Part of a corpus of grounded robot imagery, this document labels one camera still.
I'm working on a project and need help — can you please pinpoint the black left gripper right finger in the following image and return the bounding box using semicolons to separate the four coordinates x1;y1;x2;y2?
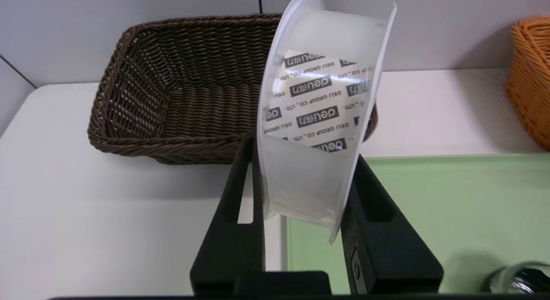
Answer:
342;154;444;295

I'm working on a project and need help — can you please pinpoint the orange wicker basket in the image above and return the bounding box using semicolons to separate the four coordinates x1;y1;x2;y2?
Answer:
505;15;550;151

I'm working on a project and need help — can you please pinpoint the light green plastic tray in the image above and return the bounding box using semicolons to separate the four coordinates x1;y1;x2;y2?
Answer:
286;154;550;294

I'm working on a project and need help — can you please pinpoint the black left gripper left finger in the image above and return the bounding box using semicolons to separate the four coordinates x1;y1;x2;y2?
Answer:
190;130;266;294

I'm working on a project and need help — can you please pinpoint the dark brown wicker basket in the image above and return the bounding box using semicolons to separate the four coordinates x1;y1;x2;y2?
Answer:
88;13;379;165

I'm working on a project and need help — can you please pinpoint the glass cup with black holder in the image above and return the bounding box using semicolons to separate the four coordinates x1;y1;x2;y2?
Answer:
486;260;550;294

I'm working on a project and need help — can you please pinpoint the white tape roll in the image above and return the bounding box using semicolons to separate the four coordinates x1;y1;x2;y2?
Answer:
257;0;397;244

